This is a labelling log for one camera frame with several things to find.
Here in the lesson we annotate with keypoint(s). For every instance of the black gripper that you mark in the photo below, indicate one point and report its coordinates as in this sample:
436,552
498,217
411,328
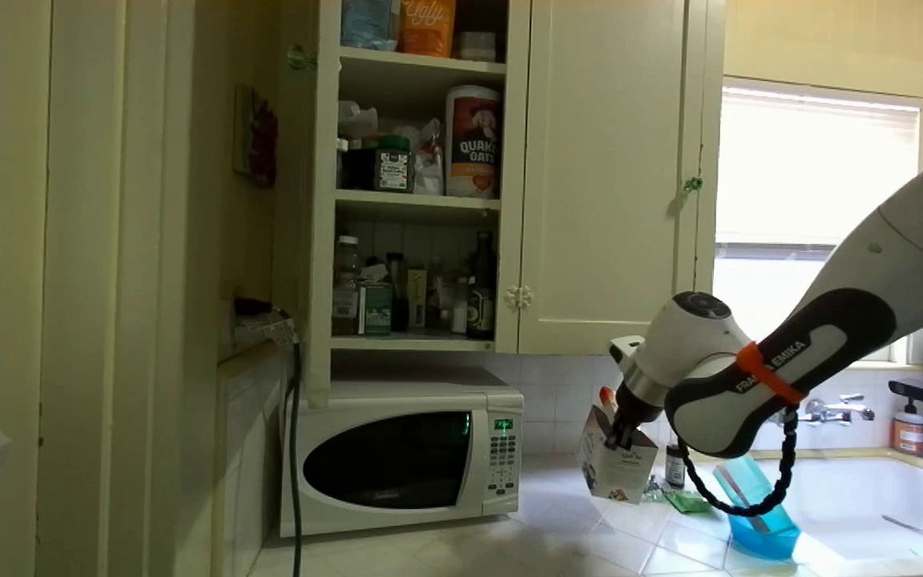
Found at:
631,411

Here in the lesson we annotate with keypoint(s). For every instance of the white box with orange corners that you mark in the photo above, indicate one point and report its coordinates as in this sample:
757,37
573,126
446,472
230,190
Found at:
615,474

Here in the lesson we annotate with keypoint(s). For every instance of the blue plastic bowl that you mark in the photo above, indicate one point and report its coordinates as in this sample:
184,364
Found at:
768,542

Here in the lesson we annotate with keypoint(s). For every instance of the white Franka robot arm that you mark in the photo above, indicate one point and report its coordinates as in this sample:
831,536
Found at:
890,276

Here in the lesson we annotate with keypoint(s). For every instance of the green cupboard knob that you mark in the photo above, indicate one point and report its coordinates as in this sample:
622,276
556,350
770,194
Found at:
694,183

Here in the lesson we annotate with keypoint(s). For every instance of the small white box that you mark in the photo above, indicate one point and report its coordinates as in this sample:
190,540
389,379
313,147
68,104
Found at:
479,47

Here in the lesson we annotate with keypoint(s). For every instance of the orange food box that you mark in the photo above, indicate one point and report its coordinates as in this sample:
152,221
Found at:
428,26

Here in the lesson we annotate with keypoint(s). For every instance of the blue food box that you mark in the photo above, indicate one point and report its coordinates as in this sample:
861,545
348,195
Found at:
371,19

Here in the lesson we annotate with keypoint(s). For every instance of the green snack packet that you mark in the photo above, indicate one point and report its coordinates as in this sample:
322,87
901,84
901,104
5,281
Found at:
687,500

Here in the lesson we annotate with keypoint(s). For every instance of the dark labelled bottle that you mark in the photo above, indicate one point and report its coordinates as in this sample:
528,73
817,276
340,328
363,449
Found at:
479,288

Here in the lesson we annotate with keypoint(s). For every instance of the small clear condiment bottle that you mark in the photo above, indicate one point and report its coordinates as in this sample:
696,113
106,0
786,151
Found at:
446,305

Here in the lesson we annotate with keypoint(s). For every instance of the chrome sink faucet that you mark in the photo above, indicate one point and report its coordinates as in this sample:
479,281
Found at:
839,407

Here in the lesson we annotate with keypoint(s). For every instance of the white microwave oven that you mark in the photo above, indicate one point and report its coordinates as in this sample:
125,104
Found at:
400,458

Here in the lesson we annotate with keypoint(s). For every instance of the small pale jar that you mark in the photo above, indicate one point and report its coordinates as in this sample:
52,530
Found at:
418,300

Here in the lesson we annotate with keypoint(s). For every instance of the green labelled container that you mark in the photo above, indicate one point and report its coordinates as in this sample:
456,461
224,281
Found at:
375,300

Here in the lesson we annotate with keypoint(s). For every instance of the small red container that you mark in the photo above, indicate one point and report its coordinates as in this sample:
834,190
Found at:
909,436

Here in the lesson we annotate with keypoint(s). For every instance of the tall clear jar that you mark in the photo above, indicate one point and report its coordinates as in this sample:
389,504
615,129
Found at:
348,288

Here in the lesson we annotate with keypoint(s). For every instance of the oats canister with red label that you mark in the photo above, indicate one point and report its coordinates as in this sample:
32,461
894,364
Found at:
472,139

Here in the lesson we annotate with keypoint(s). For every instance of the white food bag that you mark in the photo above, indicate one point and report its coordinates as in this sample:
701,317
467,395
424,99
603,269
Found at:
431,162

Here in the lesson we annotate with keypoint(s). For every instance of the spice jar with green lid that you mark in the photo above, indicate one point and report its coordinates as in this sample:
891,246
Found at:
393,163

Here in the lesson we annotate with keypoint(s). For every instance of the dark jar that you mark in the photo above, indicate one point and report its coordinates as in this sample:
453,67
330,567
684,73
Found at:
357,163

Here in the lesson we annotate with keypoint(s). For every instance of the white packet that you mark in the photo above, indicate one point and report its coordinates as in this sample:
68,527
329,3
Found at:
357,115

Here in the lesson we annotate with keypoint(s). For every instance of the cream wall cupboard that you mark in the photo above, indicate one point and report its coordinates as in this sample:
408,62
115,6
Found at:
600,162

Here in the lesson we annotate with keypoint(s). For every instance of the dark red wall hanging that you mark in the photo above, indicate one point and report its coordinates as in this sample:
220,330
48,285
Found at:
258,139

